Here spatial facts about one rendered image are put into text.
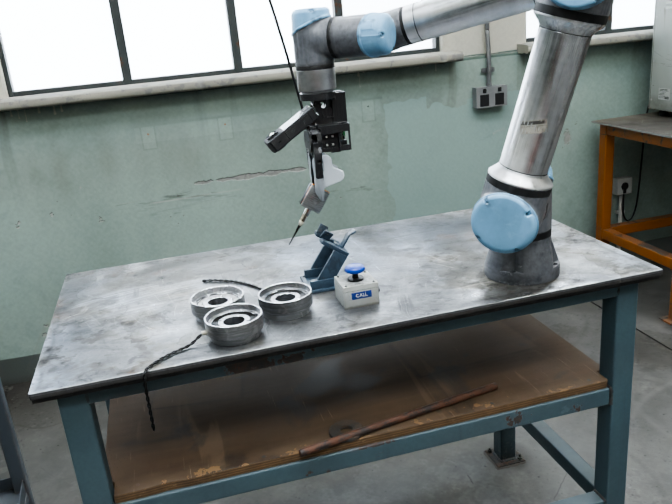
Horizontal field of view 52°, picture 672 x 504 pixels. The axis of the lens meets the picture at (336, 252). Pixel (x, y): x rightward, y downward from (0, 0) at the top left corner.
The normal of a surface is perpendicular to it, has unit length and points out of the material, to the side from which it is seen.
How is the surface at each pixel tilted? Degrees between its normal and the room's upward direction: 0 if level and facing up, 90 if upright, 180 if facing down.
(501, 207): 97
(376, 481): 0
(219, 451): 0
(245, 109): 90
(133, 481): 0
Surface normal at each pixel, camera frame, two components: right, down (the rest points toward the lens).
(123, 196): 0.26, 0.29
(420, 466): -0.08, -0.94
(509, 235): -0.43, 0.44
